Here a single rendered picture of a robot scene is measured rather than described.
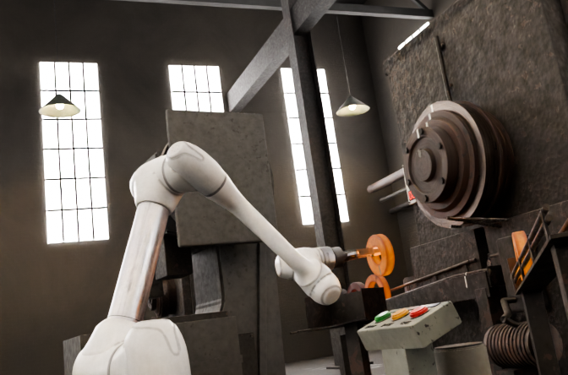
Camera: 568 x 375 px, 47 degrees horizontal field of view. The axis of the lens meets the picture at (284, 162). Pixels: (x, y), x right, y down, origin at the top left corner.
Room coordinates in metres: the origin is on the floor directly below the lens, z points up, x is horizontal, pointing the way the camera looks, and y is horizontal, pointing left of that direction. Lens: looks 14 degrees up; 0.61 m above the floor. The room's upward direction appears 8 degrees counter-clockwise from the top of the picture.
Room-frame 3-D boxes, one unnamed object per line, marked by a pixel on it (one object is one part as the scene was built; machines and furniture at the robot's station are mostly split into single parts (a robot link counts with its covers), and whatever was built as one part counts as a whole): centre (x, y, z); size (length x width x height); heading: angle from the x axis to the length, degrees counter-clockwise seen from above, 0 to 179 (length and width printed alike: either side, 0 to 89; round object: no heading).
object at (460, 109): (2.37, -0.61, 1.11); 0.47 x 0.06 x 0.47; 23
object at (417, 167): (2.33, -0.52, 1.11); 0.28 x 0.06 x 0.28; 23
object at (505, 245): (2.16, -0.72, 0.68); 0.11 x 0.08 x 0.24; 113
